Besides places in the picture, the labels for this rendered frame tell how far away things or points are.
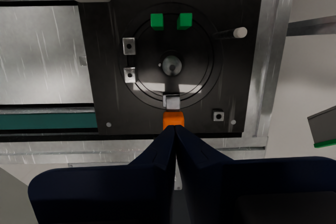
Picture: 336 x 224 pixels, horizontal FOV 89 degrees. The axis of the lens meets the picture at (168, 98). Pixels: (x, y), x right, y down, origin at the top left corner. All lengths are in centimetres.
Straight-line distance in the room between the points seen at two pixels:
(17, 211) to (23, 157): 201
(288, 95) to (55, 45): 47
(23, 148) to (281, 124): 53
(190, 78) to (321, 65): 32
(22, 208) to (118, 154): 205
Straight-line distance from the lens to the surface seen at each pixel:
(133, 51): 22
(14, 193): 226
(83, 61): 28
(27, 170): 59
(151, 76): 23
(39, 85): 39
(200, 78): 24
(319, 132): 31
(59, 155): 37
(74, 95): 36
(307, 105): 50
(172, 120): 16
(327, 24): 30
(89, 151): 35
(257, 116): 33
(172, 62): 17
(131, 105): 27
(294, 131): 51
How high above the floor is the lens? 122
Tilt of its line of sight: 72 degrees down
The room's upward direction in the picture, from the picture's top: 178 degrees clockwise
